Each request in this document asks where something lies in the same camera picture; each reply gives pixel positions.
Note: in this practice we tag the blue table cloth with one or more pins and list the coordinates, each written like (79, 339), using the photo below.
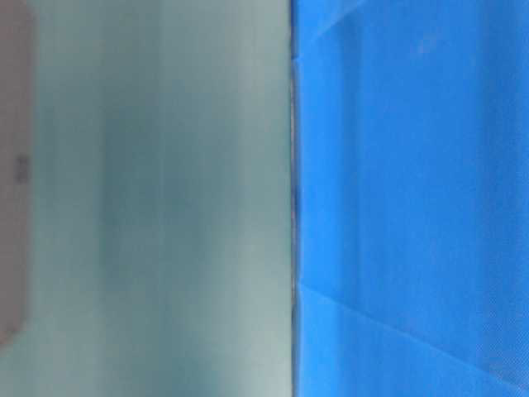
(412, 198)

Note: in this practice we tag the brown polymaker cardboard box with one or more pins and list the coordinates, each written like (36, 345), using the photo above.
(17, 82)

